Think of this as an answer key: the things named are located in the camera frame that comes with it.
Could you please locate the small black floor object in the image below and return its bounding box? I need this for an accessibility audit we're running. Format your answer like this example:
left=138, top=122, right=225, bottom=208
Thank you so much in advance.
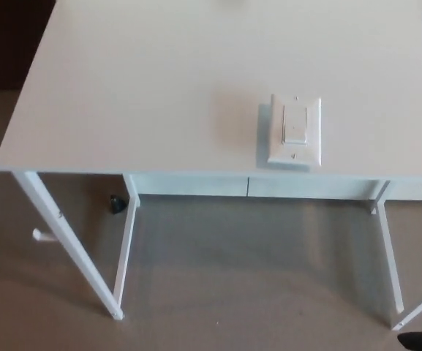
left=109, top=195, right=129, bottom=215

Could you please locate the white rocker switch button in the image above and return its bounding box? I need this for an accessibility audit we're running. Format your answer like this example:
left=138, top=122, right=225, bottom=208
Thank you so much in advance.
left=280, top=105, right=309, bottom=147

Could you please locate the white metal-frame table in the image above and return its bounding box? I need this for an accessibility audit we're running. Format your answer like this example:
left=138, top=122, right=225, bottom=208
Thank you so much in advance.
left=0, top=0, right=422, bottom=332

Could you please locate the white cabinet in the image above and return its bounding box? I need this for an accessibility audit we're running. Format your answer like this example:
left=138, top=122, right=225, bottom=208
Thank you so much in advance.
left=128, top=174, right=422, bottom=203

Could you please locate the white light switch plate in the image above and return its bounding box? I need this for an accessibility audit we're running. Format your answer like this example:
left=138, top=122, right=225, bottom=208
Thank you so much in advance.
left=257, top=94, right=323, bottom=173

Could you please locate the white table leg hook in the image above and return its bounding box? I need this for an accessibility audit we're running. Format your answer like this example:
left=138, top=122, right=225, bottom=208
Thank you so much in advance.
left=31, top=228, right=56, bottom=243

